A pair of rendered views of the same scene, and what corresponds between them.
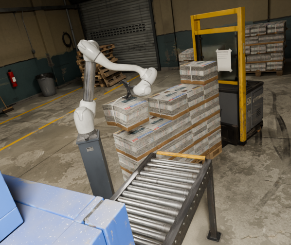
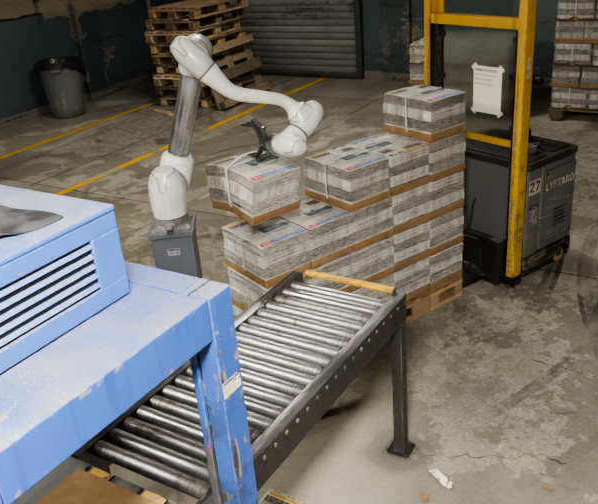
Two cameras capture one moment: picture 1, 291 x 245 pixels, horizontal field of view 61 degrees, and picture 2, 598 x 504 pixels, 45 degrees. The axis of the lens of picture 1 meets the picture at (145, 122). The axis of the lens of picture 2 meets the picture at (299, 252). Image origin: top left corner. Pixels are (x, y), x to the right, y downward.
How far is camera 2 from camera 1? 0.99 m
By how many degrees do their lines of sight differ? 3
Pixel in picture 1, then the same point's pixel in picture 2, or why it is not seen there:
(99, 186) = not seen: hidden behind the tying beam
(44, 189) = (143, 269)
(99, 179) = not seen: hidden behind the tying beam
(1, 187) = (118, 253)
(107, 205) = (212, 285)
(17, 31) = not seen: outside the picture
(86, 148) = (167, 250)
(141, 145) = (277, 257)
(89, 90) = (183, 133)
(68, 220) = (174, 293)
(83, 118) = (167, 189)
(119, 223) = (222, 302)
